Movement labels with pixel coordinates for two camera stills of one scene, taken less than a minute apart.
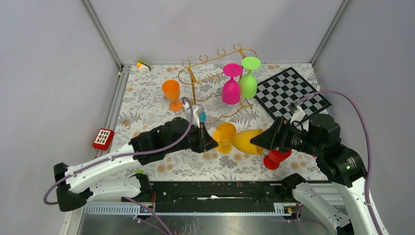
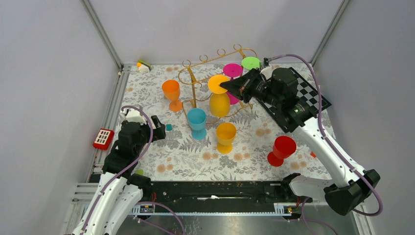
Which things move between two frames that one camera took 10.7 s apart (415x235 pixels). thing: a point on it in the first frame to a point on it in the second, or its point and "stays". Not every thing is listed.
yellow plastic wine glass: x=242 y=141 to x=219 y=101
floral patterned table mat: x=219 y=100 stays
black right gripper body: x=292 y=137 to x=256 y=87
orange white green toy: x=144 y=66 stays
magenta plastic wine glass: x=231 y=93 stays
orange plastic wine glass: x=171 y=89 stays
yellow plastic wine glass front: x=224 y=136 stays
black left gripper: x=205 y=141 to x=158 y=132
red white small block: x=103 y=139 stays
